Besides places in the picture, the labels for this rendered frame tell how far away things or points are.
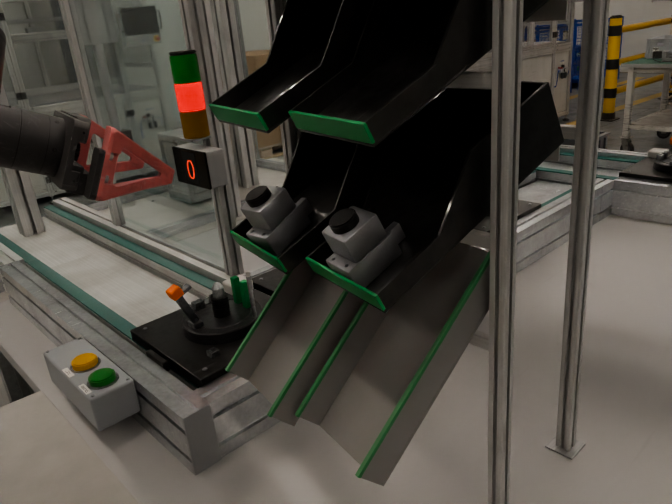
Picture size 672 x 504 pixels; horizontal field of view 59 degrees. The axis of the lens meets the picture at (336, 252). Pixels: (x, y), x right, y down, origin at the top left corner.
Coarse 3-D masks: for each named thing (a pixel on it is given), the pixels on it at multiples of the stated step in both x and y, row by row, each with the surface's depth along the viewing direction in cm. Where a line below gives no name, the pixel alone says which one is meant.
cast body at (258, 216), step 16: (256, 192) 69; (272, 192) 69; (240, 208) 70; (256, 208) 68; (272, 208) 68; (288, 208) 70; (304, 208) 74; (256, 224) 70; (272, 224) 69; (288, 224) 70; (304, 224) 72; (256, 240) 71; (272, 240) 69; (288, 240) 70
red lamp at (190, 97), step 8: (176, 88) 108; (184, 88) 107; (192, 88) 108; (200, 88) 109; (176, 96) 109; (184, 96) 108; (192, 96) 108; (200, 96) 109; (184, 104) 108; (192, 104) 109; (200, 104) 109
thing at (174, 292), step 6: (168, 288) 95; (174, 288) 95; (180, 288) 95; (186, 288) 96; (168, 294) 95; (174, 294) 94; (180, 294) 95; (174, 300) 95; (180, 300) 96; (180, 306) 97; (186, 306) 97; (186, 312) 97; (192, 312) 98; (192, 318) 98; (198, 318) 99
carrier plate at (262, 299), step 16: (160, 320) 107; (176, 320) 106; (144, 336) 102; (160, 336) 101; (176, 336) 101; (160, 352) 97; (176, 352) 96; (192, 352) 95; (224, 352) 94; (176, 368) 94; (192, 368) 91; (208, 368) 91; (224, 368) 90
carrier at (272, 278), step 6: (276, 270) 123; (258, 276) 121; (264, 276) 121; (270, 276) 121; (276, 276) 120; (282, 276) 120; (258, 282) 118; (264, 282) 118; (270, 282) 118; (276, 282) 118; (258, 288) 118; (264, 288) 116; (270, 288) 115; (270, 294) 115
